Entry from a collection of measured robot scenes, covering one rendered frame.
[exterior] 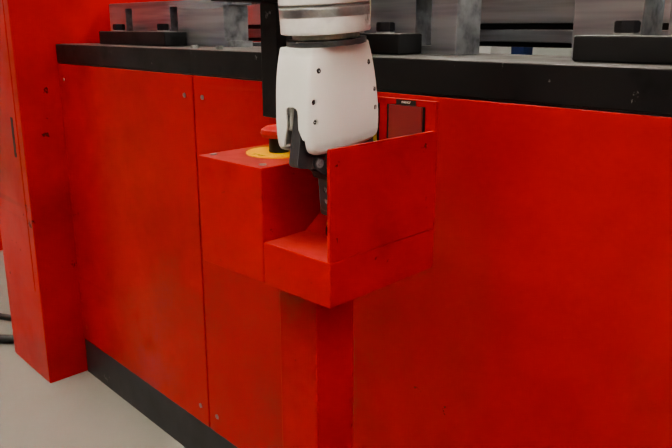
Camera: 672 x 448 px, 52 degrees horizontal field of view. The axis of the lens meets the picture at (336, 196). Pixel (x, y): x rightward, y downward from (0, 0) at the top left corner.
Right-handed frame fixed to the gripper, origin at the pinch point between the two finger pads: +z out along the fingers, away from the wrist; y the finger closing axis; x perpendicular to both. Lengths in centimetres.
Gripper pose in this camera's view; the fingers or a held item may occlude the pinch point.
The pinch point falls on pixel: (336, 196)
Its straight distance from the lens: 68.4
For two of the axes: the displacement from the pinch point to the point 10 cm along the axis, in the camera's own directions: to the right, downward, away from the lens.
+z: 0.6, 9.5, 3.0
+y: -6.9, 2.5, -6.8
